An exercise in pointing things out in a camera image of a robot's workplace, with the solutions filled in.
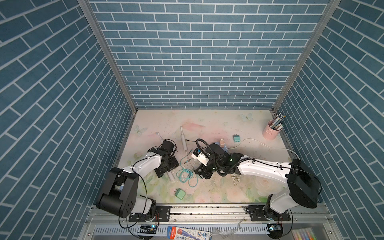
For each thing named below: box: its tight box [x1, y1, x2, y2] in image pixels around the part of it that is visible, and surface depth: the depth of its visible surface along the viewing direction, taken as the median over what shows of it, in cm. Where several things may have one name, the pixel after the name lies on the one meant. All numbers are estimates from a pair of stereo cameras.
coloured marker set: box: [291, 227, 318, 240], surface depth 69 cm
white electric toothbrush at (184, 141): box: [180, 126, 188, 157], surface depth 103 cm
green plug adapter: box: [174, 188, 186, 200], surface depth 80 cm
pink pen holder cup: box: [262, 119, 283, 141], surface depth 101 cm
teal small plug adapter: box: [233, 134, 241, 143], surface depth 104 cm
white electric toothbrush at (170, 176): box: [167, 171, 175, 182], surface depth 86 cm
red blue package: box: [166, 226, 211, 240], surface depth 69 cm
